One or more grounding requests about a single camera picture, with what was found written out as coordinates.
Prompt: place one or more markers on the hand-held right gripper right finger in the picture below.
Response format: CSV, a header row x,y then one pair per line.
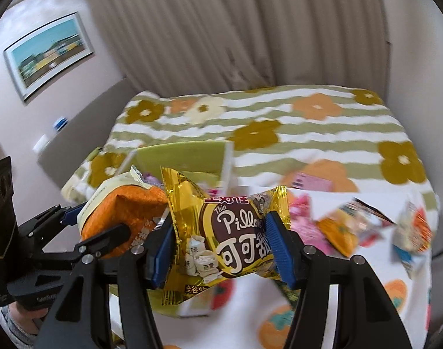
x,y
279,251

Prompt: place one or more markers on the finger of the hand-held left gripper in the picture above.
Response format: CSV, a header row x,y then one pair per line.
x,y
105,240
50,221

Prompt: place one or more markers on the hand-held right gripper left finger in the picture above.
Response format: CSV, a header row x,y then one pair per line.
x,y
159,254

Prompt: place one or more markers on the cream and orange snack packet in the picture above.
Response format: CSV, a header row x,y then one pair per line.
x,y
123,207

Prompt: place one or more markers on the gold snack packet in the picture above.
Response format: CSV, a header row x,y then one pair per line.
x,y
221,225

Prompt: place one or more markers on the green cardboard box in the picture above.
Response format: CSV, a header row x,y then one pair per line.
x,y
185,158

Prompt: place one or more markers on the person's left forearm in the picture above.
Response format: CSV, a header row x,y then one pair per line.
x,y
14,334

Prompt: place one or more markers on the person's left hand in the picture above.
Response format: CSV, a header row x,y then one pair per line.
x,y
23,312

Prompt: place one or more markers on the purple snack packet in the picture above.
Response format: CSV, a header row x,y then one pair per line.
x,y
152,181

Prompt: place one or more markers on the pink and white snack packet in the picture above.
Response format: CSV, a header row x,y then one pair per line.
x,y
310,181

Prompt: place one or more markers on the white fruit-print tablecloth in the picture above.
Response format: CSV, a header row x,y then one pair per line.
x,y
352,291

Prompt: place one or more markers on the yellow and white snack packet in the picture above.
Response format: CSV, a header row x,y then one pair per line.
x,y
363,218

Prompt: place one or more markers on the grey headboard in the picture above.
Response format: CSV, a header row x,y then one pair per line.
x,y
83,127

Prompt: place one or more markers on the floral striped blanket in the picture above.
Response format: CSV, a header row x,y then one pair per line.
x,y
316,134

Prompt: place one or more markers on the light blue snack packet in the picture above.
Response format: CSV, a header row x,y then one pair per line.
x,y
405,260

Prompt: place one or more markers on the orange and white snack packet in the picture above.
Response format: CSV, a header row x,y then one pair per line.
x,y
414,229

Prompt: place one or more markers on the framed building picture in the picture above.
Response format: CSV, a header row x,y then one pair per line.
x,y
47,54

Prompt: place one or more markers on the beige curtain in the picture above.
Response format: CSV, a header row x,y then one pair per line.
x,y
225,25

